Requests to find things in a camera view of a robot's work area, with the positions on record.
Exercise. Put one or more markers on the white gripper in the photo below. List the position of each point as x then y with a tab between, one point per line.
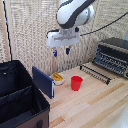
62	38

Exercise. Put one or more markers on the yellow toy banana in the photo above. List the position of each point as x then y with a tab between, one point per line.
58	76

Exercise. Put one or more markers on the black fabric storage box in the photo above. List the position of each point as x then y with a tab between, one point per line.
20	96

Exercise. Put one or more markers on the blue book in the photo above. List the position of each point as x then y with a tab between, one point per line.
42	81

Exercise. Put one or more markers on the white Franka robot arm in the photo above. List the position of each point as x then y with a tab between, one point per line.
71	13

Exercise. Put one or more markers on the small white bowl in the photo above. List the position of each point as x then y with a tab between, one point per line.
59	81

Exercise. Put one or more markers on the beige woven folding screen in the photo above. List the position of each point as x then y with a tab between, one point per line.
31	33

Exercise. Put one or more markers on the red plastic cup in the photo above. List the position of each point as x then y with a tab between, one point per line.
76	83

